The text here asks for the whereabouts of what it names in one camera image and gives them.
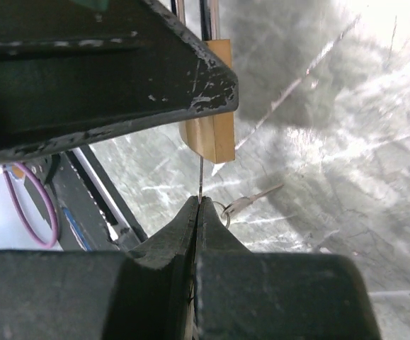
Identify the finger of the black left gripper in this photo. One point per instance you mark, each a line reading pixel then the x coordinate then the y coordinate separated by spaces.
pixel 77 72

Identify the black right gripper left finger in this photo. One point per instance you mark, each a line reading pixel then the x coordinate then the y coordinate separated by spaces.
pixel 143 293

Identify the small keys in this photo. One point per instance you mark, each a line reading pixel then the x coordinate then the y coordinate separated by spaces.
pixel 238 205

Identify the brass padlock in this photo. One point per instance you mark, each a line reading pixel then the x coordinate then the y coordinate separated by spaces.
pixel 212 137

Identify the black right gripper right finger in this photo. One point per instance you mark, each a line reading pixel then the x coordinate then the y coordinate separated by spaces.
pixel 240 294

